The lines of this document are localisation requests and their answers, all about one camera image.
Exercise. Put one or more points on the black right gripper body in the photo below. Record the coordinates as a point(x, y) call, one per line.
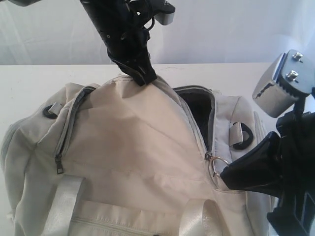
point(295, 212)

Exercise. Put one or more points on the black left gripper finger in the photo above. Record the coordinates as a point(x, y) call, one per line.
point(139, 68)

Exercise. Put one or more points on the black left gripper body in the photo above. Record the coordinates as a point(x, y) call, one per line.
point(121, 25)

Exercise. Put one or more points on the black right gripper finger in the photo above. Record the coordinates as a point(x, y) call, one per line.
point(260, 170)

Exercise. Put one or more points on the metal zipper pull with ring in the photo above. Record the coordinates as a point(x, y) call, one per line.
point(216, 164)

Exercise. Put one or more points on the beige fabric duffel bag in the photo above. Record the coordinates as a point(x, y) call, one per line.
point(134, 163)

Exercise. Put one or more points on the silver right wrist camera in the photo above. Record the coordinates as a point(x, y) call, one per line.
point(289, 79)

